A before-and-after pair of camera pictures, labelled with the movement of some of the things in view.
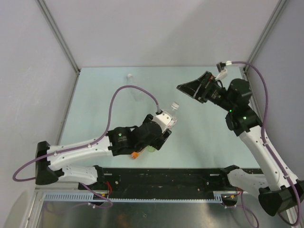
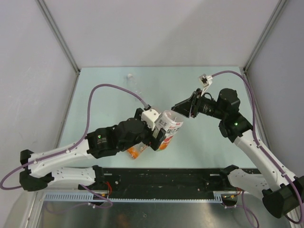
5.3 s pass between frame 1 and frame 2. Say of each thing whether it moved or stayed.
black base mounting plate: stayed
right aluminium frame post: stayed
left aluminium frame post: stayed
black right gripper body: moved
